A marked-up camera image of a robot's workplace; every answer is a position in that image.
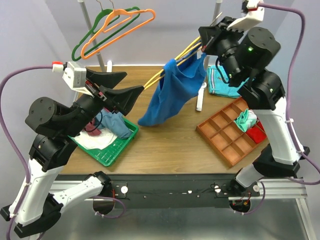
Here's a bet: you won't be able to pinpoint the mint green sock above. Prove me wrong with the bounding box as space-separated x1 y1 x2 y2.
233 108 258 133

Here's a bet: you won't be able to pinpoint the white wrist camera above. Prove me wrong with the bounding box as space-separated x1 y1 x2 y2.
52 61 92 96
226 0 265 32

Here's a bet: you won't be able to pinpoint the brown compartment organizer tray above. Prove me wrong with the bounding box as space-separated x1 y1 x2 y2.
195 97 267 167

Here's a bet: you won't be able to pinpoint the teal grey shirt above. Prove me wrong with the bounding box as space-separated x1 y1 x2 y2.
99 110 132 139

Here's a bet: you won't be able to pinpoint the blue tank top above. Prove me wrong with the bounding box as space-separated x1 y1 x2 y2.
137 54 206 127

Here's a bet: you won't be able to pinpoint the aluminium frame rail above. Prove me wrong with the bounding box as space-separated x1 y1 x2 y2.
258 178 308 199

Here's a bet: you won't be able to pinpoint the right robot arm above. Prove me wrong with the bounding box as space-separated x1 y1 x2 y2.
198 16 310 196

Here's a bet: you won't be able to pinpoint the left metal rack pole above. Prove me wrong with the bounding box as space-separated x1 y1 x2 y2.
77 0 106 72

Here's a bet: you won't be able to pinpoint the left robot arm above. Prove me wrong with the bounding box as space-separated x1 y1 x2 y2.
0 62 144 240

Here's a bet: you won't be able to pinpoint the maroon shirt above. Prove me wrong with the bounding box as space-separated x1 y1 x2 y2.
83 118 102 137

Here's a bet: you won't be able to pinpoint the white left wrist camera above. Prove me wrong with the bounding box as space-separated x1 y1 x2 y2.
52 61 92 96

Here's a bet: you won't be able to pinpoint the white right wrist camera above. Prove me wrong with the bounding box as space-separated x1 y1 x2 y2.
226 0 265 32

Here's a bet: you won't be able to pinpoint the metal rack pole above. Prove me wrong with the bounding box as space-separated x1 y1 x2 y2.
210 0 223 26
77 0 106 72

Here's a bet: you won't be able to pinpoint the white left rack foot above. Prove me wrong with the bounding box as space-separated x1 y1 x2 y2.
106 60 113 73

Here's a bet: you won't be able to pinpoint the right metal rack pole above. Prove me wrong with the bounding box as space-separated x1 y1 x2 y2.
210 0 223 26

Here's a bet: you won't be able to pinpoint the white right rack foot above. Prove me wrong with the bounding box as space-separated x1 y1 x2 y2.
195 81 207 112

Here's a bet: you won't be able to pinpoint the green plastic tray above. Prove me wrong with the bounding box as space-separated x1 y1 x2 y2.
77 119 139 167

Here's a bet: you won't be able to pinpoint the white rack foot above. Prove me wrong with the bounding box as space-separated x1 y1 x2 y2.
106 60 113 73
195 81 207 112

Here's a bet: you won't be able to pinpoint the red cloth in organizer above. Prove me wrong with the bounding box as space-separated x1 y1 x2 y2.
246 121 267 144

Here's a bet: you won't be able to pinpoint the white cloth in tray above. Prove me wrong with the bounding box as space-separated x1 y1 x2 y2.
71 130 118 150

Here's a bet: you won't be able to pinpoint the orange hanger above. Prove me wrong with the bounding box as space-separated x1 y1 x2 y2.
71 6 156 61

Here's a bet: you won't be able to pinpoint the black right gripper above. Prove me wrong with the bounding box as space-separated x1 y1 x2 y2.
197 16 245 84

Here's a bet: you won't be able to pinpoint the turquoise folded shorts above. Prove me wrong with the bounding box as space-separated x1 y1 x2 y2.
207 65 244 99

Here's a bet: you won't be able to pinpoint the yellow hanger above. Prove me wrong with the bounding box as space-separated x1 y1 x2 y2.
142 11 223 90

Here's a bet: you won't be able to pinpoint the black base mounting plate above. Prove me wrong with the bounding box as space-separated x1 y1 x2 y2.
50 171 267 215

